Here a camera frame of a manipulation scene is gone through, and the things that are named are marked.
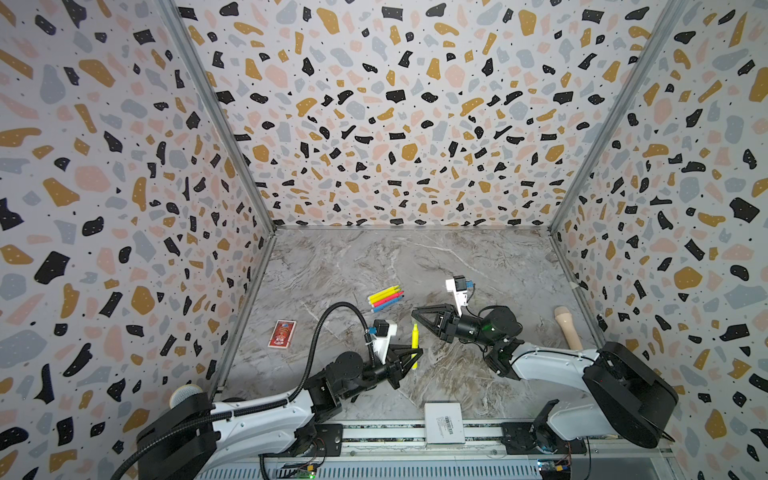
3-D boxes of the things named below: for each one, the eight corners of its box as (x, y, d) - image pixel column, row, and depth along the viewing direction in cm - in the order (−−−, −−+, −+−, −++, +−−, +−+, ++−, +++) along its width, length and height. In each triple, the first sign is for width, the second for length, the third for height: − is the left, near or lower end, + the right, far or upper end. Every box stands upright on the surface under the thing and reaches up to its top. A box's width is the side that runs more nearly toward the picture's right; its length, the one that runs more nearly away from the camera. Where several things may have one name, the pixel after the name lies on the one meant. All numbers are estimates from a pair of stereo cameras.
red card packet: (270, 348, 91) (267, 345, 89) (278, 323, 97) (275, 319, 95) (289, 348, 91) (287, 345, 89) (296, 323, 97) (294, 319, 95)
